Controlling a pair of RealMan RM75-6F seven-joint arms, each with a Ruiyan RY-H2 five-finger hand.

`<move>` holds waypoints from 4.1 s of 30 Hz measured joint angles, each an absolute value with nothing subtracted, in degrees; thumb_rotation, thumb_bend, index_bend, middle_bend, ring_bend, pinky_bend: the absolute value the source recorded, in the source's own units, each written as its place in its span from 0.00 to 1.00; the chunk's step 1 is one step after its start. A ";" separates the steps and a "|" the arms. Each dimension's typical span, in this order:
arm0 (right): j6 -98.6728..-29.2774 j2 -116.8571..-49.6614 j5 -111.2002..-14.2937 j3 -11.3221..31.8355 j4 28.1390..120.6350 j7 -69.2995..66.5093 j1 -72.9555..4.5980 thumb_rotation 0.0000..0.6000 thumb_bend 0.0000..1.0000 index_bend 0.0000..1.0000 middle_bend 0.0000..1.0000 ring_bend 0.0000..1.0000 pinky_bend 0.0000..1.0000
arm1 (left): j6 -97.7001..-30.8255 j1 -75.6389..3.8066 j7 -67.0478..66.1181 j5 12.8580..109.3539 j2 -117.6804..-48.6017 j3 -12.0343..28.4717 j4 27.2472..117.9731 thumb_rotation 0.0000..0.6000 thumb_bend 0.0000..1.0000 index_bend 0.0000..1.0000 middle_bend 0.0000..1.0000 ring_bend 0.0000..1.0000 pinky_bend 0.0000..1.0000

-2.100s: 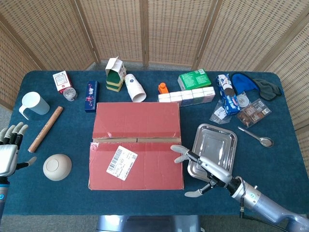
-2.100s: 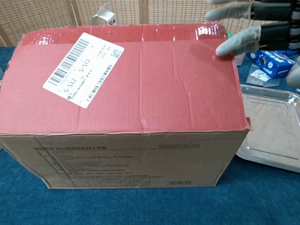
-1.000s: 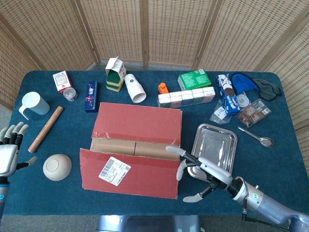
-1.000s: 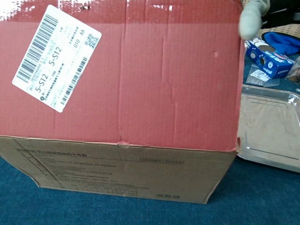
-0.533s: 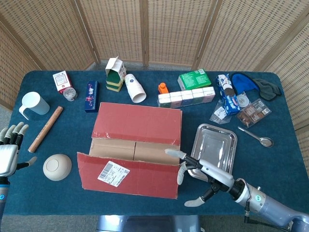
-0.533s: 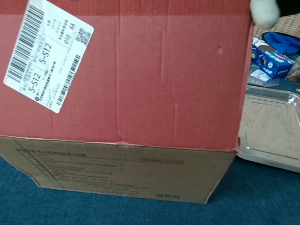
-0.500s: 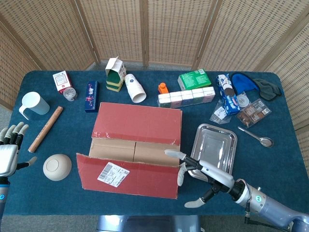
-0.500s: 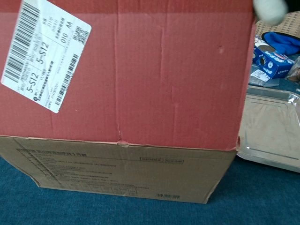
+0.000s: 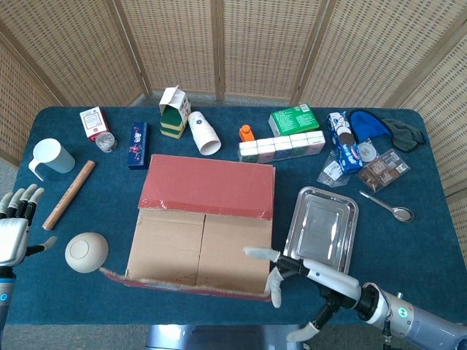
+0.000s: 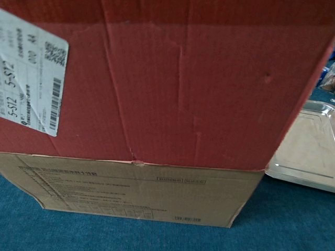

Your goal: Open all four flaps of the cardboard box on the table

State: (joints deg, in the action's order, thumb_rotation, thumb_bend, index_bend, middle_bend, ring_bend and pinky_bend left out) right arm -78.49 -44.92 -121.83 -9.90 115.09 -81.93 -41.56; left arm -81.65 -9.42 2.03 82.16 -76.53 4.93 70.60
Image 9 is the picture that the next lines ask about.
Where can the grey cloth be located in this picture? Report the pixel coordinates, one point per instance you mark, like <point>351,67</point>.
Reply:
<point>405,135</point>

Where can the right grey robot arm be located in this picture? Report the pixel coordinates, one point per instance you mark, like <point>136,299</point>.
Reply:
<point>419,321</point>

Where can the woven folding screen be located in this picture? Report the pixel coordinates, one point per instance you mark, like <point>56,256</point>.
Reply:
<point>270,47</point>

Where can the metal spoon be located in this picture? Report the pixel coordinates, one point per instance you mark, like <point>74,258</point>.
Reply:
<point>403,214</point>

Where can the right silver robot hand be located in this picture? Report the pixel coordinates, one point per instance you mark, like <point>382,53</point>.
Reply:
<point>335,282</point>

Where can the beige upturned bowl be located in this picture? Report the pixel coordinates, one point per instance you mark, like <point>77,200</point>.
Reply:
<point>87,252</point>

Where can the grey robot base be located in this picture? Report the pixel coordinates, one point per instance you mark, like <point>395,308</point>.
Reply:
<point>219,337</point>

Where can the wooden rolling pin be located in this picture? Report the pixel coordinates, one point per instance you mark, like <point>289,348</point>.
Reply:
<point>69,195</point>

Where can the blue snack package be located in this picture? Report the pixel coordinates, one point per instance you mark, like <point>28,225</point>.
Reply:
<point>346,156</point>

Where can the front cardboard sheet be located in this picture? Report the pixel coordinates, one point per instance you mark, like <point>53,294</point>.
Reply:
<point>73,299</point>

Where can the stainless steel tray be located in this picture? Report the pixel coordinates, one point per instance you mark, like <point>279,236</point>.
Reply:
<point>321,226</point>

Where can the dark blue slim box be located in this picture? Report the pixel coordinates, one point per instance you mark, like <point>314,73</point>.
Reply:
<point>138,146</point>

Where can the small orange bottle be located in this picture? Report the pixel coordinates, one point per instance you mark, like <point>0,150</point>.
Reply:
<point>246,133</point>

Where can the red and white small box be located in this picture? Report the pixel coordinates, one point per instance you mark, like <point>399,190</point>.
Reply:
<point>93,122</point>

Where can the round white disc packet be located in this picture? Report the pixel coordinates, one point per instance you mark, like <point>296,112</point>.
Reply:
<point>366,150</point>

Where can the green and white carton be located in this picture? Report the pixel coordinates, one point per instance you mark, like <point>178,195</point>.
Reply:
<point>173,96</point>

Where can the chocolate candy bag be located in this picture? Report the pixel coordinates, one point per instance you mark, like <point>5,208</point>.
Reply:
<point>383,171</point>

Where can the red cardboard shipping box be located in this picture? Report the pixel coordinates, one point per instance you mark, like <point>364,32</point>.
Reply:
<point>204,182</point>

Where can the wrapped tissue pack row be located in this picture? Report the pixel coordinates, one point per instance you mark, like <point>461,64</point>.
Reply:
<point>281,146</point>

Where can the green cardboard box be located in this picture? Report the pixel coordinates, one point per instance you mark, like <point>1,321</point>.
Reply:
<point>293,118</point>

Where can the white plastic mug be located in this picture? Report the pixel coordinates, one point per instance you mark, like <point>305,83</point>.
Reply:
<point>54,156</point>

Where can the green yellow sponge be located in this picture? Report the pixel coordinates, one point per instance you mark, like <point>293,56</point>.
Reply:
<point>171,134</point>
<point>171,114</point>
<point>171,127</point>

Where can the white paper cup stack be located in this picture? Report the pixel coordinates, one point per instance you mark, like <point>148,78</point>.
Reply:
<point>202,131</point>

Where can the clear labelled plastic bag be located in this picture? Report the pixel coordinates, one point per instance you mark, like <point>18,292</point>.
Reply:
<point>330,173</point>

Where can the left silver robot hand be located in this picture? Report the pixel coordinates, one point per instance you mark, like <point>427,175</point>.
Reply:
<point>11,240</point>

